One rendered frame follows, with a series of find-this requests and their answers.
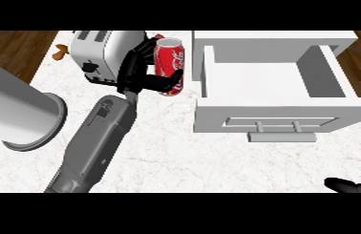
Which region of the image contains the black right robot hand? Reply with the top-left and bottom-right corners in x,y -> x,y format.
323,177 -> 361,194

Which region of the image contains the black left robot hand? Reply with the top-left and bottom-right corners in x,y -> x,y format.
115,37 -> 185,96

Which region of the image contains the red soda can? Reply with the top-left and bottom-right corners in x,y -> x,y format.
154,37 -> 186,97

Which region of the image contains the white drawer front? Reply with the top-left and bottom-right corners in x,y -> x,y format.
194,97 -> 361,143

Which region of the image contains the white open drawer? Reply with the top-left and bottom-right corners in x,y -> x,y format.
201,44 -> 361,108

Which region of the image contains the white toaster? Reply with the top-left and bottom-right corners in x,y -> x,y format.
70,31 -> 149,87

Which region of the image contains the small orange object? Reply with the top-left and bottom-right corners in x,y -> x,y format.
51,44 -> 71,61

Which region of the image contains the grey cylindrical pot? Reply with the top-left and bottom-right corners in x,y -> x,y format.
0,67 -> 70,153

